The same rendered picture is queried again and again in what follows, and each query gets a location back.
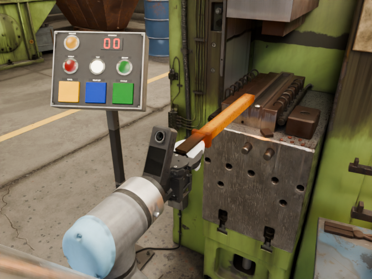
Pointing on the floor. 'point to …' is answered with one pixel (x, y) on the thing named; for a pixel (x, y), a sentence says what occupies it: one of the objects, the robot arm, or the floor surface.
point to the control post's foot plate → (143, 257)
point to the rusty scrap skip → (98, 14)
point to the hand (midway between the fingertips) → (196, 140)
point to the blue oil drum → (157, 26)
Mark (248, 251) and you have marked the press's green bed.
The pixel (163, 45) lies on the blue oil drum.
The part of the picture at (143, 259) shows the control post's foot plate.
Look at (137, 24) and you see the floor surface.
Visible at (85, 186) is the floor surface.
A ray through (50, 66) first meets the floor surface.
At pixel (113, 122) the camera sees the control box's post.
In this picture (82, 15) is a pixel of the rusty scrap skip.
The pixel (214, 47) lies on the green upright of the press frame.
